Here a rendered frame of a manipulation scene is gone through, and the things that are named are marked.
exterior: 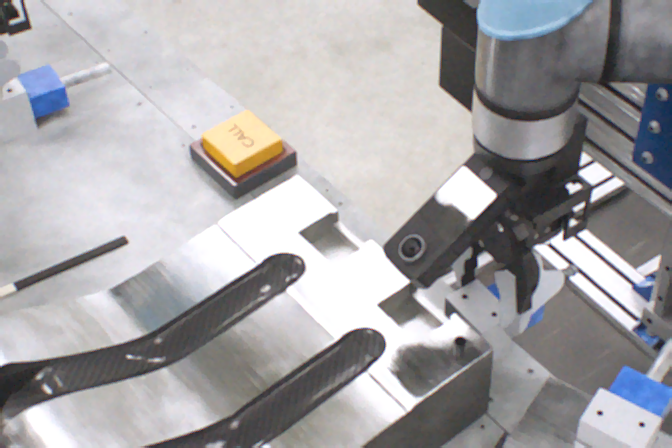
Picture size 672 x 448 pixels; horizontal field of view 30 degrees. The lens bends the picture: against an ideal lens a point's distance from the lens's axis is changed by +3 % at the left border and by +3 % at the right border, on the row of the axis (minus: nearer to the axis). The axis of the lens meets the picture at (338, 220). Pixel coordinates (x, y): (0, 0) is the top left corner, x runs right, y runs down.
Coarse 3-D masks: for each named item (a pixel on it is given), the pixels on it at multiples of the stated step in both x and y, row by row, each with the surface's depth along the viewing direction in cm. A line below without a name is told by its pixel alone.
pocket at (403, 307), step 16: (400, 288) 105; (416, 288) 106; (384, 304) 105; (400, 304) 106; (416, 304) 106; (400, 320) 106; (416, 320) 106; (432, 320) 105; (448, 320) 104; (416, 336) 105
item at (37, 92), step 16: (16, 80) 130; (32, 80) 132; (48, 80) 132; (64, 80) 133; (80, 80) 134; (0, 96) 128; (16, 96) 128; (32, 96) 130; (48, 96) 131; (64, 96) 132; (0, 112) 129; (16, 112) 130; (32, 112) 131; (48, 112) 132; (0, 128) 130; (16, 128) 131; (32, 128) 132
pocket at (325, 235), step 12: (324, 216) 111; (336, 216) 112; (312, 228) 111; (324, 228) 112; (336, 228) 112; (312, 240) 112; (324, 240) 112; (336, 240) 112; (348, 240) 111; (360, 240) 111; (324, 252) 111; (336, 252) 111; (348, 252) 111; (336, 264) 110
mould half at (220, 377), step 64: (192, 256) 108; (256, 256) 108; (320, 256) 107; (384, 256) 107; (0, 320) 99; (64, 320) 102; (128, 320) 104; (256, 320) 103; (320, 320) 103; (384, 320) 102; (128, 384) 98; (192, 384) 99; (256, 384) 99; (384, 384) 98; (448, 384) 99
